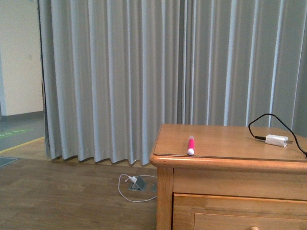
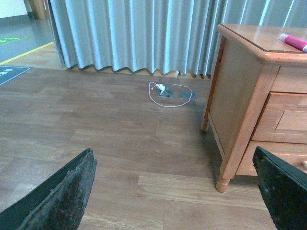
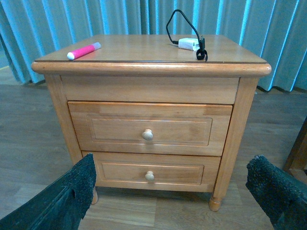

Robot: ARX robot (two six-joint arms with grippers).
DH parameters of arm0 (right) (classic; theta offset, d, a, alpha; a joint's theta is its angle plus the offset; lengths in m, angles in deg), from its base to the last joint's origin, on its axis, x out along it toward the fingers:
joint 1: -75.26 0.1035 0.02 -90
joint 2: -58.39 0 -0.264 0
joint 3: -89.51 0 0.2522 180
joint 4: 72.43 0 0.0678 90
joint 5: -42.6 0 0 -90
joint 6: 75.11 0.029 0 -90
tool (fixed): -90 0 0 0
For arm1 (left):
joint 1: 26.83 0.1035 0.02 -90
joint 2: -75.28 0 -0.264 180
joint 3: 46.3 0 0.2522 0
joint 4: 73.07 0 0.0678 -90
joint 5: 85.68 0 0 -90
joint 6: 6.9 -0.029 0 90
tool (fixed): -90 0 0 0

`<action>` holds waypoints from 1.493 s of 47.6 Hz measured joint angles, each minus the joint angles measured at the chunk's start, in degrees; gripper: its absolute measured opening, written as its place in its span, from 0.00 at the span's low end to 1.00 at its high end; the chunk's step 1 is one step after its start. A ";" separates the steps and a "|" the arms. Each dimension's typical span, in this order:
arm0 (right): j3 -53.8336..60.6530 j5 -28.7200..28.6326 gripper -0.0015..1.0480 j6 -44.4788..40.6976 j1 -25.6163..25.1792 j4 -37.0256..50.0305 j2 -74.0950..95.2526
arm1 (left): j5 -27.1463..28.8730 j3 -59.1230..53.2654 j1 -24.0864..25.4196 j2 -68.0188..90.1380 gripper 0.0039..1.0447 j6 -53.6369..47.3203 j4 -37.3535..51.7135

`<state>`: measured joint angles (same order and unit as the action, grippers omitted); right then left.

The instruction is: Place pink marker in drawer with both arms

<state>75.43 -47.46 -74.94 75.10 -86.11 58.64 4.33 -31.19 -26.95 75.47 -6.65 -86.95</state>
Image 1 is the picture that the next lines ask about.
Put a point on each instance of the open metal floor socket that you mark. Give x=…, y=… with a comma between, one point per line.
x=138, y=185

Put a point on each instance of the white floor plug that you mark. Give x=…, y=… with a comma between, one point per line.
x=133, y=179

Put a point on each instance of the pink marker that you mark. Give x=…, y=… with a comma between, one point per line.
x=191, y=146

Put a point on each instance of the wooden drawer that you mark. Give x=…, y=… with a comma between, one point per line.
x=210, y=212

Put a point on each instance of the closed metal floor plate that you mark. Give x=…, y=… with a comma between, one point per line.
x=154, y=187

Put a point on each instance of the wooden nightstand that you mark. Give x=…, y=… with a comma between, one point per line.
x=227, y=161

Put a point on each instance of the grey pleated curtain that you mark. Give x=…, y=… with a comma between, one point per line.
x=115, y=70

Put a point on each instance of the grey floor sign mat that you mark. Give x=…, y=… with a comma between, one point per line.
x=6, y=160

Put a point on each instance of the white charger adapter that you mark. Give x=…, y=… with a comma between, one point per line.
x=281, y=141

